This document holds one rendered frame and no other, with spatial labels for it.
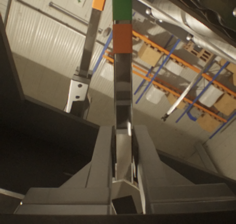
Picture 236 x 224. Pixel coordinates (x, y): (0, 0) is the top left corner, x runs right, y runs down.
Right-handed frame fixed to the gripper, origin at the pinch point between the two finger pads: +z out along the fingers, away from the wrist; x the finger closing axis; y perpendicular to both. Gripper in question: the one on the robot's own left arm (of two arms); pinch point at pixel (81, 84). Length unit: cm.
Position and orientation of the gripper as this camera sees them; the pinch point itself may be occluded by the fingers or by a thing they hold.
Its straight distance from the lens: 27.7
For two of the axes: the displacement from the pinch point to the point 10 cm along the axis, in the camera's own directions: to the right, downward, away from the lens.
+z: 3.1, -6.5, -6.9
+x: 0.7, -7.1, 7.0
